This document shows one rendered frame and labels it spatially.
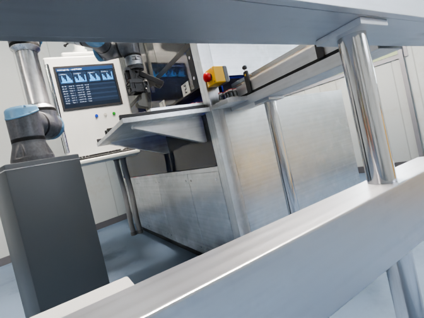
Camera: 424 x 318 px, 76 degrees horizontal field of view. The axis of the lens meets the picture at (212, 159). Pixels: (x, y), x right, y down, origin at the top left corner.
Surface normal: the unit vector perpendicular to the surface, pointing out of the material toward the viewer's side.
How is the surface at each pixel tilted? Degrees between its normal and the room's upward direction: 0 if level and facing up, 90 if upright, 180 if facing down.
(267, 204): 90
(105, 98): 90
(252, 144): 90
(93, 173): 90
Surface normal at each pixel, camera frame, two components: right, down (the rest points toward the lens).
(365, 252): 0.51, -0.09
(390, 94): -0.64, 0.17
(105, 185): 0.73, -0.15
